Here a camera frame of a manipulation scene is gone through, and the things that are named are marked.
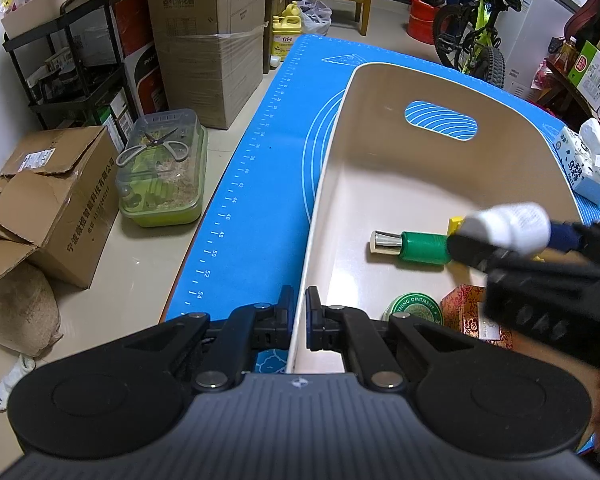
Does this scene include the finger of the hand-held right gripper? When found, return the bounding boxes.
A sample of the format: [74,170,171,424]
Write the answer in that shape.
[547,219,600,262]
[445,229,517,273]

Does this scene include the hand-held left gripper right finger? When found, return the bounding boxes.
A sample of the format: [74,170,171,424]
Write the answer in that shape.
[305,286,486,392]

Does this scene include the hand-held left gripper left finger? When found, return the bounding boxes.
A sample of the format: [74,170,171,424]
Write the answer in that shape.
[115,285,296,393]

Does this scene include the yellow toy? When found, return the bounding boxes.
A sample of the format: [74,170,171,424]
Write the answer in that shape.
[447,215,547,262]

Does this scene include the white plastic bottle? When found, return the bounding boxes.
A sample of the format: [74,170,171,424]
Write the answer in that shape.
[462,202,552,257]

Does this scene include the green bottle with silver cap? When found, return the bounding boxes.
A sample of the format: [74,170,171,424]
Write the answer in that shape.
[369,229,452,267]

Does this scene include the patterned brown gift box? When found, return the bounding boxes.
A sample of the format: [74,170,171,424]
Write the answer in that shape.
[439,283,517,349]

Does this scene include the green round tin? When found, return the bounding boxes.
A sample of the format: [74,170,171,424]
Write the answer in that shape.
[382,290,444,327]

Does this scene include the beige plastic basin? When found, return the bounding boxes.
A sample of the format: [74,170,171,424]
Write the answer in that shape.
[286,62,589,376]

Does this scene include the white tissue box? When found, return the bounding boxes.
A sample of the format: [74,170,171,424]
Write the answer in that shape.
[552,117,600,205]

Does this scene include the blue silicone mat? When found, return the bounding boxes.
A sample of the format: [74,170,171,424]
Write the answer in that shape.
[160,33,600,453]

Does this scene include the green plastic container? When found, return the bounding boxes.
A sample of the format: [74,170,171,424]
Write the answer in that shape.
[115,108,210,229]

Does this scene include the green and white carton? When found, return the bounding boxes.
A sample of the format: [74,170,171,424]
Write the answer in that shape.
[567,40,600,112]

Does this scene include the green and black bicycle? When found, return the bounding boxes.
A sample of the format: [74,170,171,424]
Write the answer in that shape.
[432,0,524,87]

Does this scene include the white chest freezer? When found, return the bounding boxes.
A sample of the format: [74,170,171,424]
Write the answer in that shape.
[489,0,582,107]

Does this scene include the red bucket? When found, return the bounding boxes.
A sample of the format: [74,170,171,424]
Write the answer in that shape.
[407,0,449,47]

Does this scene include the taped cardboard box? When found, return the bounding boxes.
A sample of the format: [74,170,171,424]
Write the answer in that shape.
[156,24,272,132]

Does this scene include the torn cardboard box on floor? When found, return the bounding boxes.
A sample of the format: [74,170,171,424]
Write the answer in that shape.
[0,125,119,292]

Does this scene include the tan woven sack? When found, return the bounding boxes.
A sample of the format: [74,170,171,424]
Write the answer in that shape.
[0,260,64,359]

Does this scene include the yellow jug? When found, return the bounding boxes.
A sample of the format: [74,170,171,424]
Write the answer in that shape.
[270,2,304,62]

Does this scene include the white sock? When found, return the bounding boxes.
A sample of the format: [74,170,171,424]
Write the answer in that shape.
[0,354,37,412]

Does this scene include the clear plastic bag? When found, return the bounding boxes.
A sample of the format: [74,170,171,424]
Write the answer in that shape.
[299,0,334,37]

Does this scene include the red and white box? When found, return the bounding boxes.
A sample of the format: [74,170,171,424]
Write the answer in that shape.
[112,0,169,117]

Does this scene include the black rolling cart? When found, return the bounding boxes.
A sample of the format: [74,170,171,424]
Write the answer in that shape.
[2,0,129,132]

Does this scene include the brown paper box on cart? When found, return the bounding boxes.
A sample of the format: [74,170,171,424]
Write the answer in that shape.
[0,0,102,39]

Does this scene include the grey handled scissors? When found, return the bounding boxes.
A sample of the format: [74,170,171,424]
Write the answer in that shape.
[115,127,191,167]

